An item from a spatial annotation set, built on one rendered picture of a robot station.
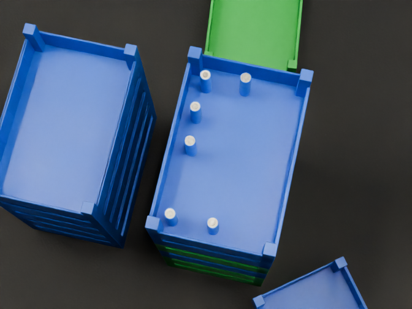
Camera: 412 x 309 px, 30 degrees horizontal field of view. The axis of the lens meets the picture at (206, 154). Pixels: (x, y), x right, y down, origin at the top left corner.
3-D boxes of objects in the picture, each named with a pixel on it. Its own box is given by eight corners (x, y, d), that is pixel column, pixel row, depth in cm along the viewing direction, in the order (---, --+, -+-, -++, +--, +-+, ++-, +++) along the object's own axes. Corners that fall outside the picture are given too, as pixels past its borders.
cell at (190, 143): (197, 136, 119) (198, 147, 126) (185, 133, 120) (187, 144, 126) (194, 147, 119) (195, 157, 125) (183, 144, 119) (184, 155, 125)
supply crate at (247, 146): (191, 64, 130) (189, 45, 122) (309, 87, 128) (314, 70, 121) (148, 235, 123) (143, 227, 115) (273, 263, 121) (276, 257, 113)
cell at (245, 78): (252, 73, 122) (251, 87, 128) (241, 71, 122) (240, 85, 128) (249, 84, 121) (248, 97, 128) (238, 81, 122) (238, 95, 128)
